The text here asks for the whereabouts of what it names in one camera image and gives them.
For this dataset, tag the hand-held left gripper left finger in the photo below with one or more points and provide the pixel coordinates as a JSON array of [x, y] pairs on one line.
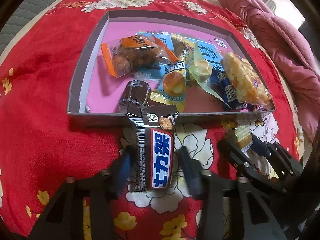
[[125, 170]]

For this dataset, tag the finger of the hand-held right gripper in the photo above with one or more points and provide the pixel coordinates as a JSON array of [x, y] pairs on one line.
[[235, 157], [261, 146]]

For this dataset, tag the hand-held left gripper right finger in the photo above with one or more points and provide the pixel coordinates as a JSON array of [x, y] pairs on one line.
[[190, 173]]

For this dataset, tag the small yellow-green candy packet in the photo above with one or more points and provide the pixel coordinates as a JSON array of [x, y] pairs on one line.
[[243, 137]]

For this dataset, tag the brown chocolate bar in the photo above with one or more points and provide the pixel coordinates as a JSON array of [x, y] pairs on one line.
[[160, 155]]

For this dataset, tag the shallow cardboard box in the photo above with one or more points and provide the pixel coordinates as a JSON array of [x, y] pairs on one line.
[[100, 119]]

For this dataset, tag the blue cookie packet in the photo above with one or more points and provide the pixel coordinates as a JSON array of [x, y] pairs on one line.
[[226, 91]]

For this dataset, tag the yellow rice cracker packet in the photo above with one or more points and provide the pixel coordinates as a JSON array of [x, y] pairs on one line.
[[242, 77]]

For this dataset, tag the small brown cake packet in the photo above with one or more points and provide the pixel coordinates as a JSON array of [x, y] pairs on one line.
[[136, 92]]

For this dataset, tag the yellow egg roll packet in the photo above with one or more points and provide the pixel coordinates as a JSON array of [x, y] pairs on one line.
[[173, 85]]

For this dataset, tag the clear green chip packet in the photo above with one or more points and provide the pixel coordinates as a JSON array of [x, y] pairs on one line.
[[201, 71]]

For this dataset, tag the orange nut packet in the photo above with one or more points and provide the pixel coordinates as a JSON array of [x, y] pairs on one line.
[[130, 55]]

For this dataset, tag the small yellow snack packet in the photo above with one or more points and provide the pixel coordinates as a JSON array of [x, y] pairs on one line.
[[299, 137]]

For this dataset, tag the red floral blanket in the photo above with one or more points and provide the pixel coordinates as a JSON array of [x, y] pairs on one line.
[[37, 92]]

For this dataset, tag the pink quilt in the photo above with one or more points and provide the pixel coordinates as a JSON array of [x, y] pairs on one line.
[[275, 30]]

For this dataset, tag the black television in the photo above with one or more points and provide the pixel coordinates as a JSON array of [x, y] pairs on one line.
[[303, 28]]

